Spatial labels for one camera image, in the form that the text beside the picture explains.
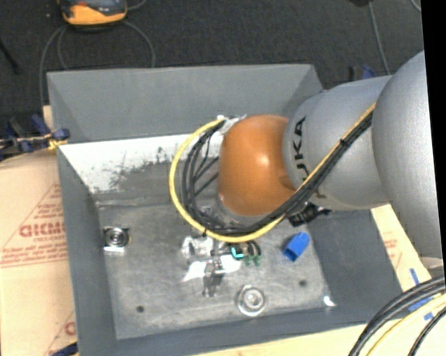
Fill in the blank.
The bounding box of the brown cardboard board, red print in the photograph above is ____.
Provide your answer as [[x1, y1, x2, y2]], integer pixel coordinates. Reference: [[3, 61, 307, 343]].
[[0, 73, 441, 356]]

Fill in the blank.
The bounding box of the black cylinder on white bracket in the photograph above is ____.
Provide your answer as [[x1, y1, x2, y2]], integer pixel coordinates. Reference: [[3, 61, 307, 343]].
[[287, 200, 333, 229]]

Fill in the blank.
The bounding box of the grey metal bin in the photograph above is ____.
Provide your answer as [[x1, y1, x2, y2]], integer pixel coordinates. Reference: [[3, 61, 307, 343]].
[[46, 42, 407, 356]]

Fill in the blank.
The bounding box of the blue plastic block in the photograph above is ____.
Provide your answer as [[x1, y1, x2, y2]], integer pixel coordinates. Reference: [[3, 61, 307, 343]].
[[280, 230, 313, 263]]

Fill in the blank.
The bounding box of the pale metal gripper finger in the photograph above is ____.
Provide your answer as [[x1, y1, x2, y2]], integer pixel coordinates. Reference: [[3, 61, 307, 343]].
[[199, 261, 227, 298], [186, 237, 215, 260]]

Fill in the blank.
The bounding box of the white flat piece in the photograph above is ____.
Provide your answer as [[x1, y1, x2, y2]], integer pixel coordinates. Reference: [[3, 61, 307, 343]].
[[180, 256, 243, 283]]

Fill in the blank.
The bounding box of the round clear glass dish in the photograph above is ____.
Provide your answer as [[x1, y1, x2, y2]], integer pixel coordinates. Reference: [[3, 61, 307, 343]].
[[234, 282, 268, 319]]

